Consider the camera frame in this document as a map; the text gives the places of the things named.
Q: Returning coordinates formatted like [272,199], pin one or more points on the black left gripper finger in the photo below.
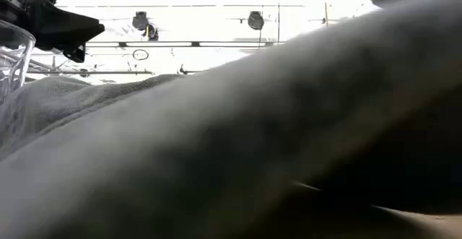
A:
[77,54]
[61,29]

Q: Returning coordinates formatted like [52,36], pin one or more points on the dark charcoal baseball cap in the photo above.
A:
[54,98]

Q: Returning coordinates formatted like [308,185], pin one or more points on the blue-grey denim cap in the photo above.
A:
[216,141]

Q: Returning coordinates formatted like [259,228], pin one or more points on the grey metal pipe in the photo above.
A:
[90,72]

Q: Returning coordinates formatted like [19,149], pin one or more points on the clear plastic bin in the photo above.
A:
[14,58]

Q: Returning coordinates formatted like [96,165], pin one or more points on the long strip light fixture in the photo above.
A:
[162,44]

